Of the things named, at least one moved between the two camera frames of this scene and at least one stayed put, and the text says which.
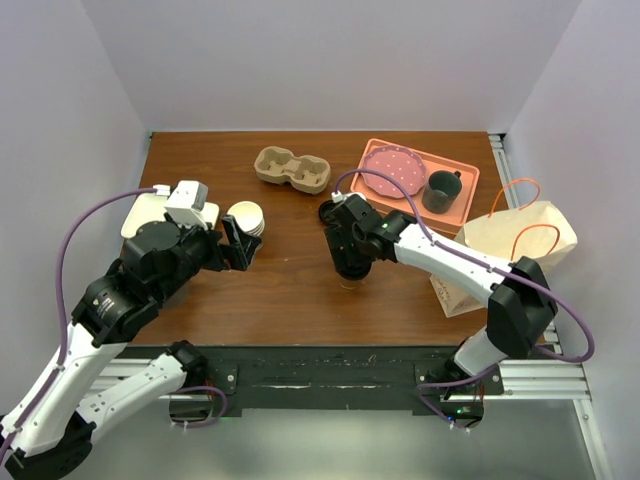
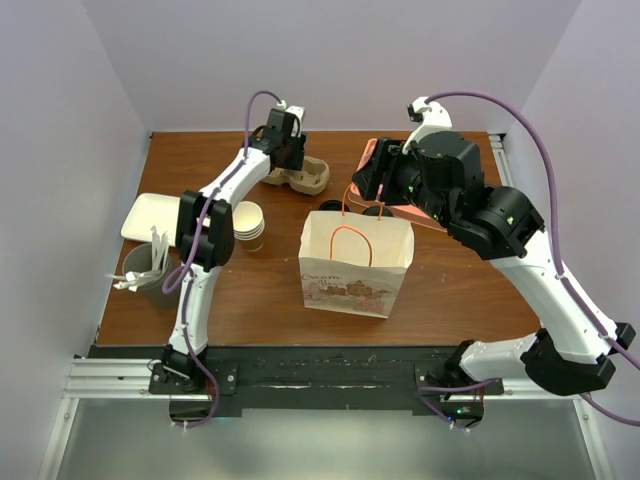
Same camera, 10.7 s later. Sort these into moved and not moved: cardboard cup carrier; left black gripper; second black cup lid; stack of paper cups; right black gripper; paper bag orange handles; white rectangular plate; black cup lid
Moved: black cup lid; paper bag orange handles; left black gripper; right black gripper
Not moved: white rectangular plate; stack of paper cups; cardboard cup carrier; second black cup lid
